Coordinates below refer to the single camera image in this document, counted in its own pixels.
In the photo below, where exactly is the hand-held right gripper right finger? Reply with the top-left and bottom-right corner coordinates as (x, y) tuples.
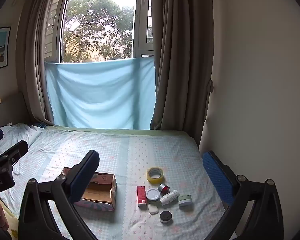
(202, 150), (284, 240)

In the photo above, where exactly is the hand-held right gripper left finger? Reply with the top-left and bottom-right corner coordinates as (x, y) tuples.
(18, 150), (100, 240)

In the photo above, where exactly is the cardboard box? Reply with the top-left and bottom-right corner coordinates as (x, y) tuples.
(61, 167), (117, 212)

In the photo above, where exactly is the pale green cream jar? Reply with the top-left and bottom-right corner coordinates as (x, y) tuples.
(178, 194), (192, 207)

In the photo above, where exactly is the white plastic bottle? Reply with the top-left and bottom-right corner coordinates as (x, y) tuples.
(159, 189), (180, 205)

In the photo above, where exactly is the silver jar with red lid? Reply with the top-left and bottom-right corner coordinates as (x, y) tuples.
(157, 183), (170, 195)

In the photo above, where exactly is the small red carton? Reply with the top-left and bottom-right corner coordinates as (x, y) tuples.
(137, 186), (147, 207)

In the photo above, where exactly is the white jar with black lid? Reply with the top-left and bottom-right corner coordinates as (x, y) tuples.
(159, 210), (172, 224)

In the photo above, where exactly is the yellow tape roll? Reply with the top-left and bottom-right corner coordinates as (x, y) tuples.
(147, 166), (165, 183)

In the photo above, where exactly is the green can with white lid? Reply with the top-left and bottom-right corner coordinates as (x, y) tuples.
(146, 188), (161, 202)

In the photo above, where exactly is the checked pillow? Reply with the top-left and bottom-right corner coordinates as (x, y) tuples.
(0, 123), (44, 175)

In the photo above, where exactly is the yellow floral blanket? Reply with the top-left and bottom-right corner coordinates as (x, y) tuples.
(0, 210), (20, 239)

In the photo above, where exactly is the pale green mattress sheet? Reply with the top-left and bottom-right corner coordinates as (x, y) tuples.
(45, 126), (192, 137)

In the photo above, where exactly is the checked floral bed sheet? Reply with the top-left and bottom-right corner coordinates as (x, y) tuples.
(0, 126), (227, 240)

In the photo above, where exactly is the brown curtain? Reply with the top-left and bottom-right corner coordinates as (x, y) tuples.
(150, 0), (214, 147)
(16, 0), (73, 126)

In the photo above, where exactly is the light blue hanging cloth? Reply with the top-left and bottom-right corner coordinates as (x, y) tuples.
(44, 56), (157, 130)

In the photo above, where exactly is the window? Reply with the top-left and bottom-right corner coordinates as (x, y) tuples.
(44, 0), (155, 63)

